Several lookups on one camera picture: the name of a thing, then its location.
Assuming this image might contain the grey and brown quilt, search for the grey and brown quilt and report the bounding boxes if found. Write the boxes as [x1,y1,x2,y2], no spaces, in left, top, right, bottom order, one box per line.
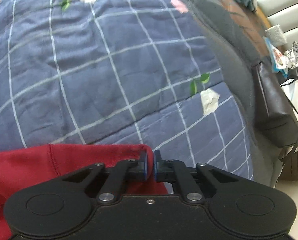
[169,0,287,188]

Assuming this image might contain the blue checked floral quilt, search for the blue checked floral quilt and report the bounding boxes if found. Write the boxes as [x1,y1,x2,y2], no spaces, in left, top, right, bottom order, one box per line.
[0,0,255,182]

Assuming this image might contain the black cable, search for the black cable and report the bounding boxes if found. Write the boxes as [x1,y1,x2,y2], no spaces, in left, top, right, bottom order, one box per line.
[278,71,298,160]

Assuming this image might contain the beige padded headboard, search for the beige padded headboard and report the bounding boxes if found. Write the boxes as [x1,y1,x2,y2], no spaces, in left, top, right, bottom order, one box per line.
[243,0,298,74]

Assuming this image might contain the white tissue roll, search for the white tissue roll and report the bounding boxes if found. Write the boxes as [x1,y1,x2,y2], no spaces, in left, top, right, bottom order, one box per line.
[265,24,288,47]

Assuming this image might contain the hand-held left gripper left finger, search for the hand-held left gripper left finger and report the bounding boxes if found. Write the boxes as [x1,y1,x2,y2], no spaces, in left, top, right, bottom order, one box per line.
[56,150,149,204]

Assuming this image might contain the red knit garment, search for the red knit garment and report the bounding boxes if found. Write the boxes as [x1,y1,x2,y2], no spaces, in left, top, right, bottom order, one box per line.
[0,144,168,240]

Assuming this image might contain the blue and white snack packet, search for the blue and white snack packet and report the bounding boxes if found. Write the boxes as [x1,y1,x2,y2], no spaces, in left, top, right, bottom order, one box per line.
[264,37,293,78]

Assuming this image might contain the dark brown leather bag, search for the dark brown leather bag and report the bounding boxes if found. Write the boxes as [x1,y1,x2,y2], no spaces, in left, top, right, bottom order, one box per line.
[250,61,298,148]

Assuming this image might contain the silver snack packet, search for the silver snack packet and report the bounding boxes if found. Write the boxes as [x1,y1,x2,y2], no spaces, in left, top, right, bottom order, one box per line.
[283,41,298,68]

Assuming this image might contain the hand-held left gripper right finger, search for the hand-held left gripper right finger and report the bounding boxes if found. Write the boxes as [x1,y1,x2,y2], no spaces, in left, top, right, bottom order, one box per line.
[153,149,245,204]

